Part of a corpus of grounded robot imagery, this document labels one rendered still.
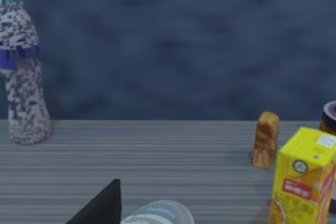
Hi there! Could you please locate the yellow juice carton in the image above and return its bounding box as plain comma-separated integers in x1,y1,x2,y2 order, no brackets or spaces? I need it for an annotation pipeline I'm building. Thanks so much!
268,126,336,224

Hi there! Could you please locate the dark jar with orange label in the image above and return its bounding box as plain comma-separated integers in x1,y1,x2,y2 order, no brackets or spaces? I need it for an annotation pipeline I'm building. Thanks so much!
319,101,336,133

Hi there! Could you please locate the speckled bottle with teal cap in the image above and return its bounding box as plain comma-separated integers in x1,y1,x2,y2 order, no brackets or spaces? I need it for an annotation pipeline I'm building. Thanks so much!
0,0,51,146

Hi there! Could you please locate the clear plastic bottle lying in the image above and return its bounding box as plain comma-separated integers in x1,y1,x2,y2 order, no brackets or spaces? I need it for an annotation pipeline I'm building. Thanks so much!
120,199,195,224

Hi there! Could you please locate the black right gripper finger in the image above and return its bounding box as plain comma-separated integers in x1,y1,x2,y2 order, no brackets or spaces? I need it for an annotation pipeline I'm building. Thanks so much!
65,178,123,224

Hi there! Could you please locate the brown marbled bread loaf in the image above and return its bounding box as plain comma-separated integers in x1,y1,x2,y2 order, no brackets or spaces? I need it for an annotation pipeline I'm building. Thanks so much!
252,111,280,168

